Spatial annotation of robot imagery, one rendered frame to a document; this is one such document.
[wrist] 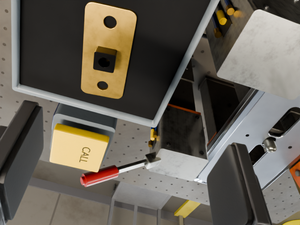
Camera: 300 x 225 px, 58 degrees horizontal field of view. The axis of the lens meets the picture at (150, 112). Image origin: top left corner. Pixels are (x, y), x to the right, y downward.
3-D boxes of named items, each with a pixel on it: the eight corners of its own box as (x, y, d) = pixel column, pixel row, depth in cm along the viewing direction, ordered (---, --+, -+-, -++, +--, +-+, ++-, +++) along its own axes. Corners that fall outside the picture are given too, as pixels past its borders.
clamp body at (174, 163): (182, 74, 78) (192, 182, 51) (143, 62, 76) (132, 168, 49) (193, 53, 74) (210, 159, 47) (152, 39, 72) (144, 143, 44)
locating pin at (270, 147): (267, 140, 54) (273, 156, 51) (259, 137, 53) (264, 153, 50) (273, 133, 53) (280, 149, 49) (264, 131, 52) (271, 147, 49)
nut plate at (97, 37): (122, 97, 25) (120, 106, 24) (81, 89, 25) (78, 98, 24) (138, 10, 20) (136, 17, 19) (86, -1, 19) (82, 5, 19)
